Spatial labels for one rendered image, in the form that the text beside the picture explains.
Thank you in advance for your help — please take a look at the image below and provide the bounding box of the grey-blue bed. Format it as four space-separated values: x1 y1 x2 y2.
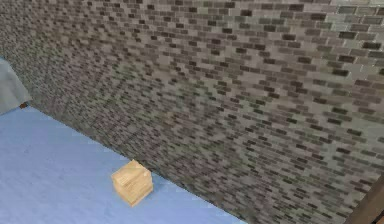
0 57 33 116

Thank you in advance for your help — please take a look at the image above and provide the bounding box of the brown wooden door frame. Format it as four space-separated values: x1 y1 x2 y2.
344 173 384 224

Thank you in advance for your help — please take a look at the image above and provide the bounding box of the tan cardboard box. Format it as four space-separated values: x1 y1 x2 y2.
110 158 154 208

